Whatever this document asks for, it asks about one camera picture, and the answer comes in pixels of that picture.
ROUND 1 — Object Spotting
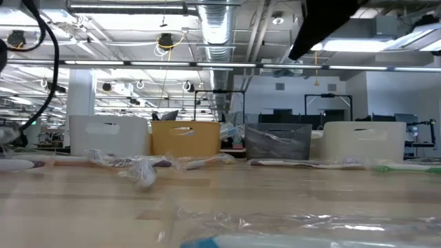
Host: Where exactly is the dark translucent plastic bin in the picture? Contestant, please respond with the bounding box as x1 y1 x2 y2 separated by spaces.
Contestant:
245 123 313 161

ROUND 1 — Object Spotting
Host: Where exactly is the grey background monitor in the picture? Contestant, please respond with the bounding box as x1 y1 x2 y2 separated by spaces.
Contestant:
158 109 180 122

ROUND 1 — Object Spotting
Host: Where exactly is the black ceiling box yellow cable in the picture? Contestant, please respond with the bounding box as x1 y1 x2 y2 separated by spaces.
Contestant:
6 30 28 48
156 32 185 58

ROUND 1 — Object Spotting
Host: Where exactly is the yellow hanging cord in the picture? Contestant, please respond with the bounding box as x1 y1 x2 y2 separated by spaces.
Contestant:
312 51 320 87

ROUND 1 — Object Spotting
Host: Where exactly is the green toothbrush in wrapper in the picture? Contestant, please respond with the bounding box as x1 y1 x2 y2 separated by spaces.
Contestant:
373 164 441 174

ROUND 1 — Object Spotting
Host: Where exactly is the blue toothbrush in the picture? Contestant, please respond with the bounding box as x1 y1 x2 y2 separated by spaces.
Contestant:
220 122 246 143
161 209 441 248

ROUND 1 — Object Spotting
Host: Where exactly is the overhead light bar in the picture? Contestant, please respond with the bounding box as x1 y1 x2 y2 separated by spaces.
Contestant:
0 58 441 72

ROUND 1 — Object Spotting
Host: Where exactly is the silver ventilation duct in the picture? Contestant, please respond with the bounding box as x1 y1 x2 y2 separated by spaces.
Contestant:
198 3 238 116

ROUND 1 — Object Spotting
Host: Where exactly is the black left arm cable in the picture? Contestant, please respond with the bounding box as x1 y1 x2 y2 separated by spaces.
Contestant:
6 0 60 132

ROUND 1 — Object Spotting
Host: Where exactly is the white plastic bin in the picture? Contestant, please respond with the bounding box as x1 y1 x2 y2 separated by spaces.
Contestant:
68 114 152 158
311 121 407 161

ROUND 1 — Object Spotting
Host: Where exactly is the black background rig frame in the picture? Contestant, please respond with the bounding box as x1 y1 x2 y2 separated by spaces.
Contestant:
304 93 353 123

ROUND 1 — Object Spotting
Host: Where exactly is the orange plastic bin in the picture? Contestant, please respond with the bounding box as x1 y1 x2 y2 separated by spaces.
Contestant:
150 120 221 158

